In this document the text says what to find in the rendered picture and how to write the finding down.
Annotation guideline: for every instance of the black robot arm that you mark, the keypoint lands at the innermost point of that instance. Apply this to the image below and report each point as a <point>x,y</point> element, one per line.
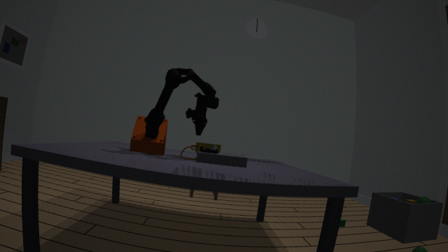
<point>173,79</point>

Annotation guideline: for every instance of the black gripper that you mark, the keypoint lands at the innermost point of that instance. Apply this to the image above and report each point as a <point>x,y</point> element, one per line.
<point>200,119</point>

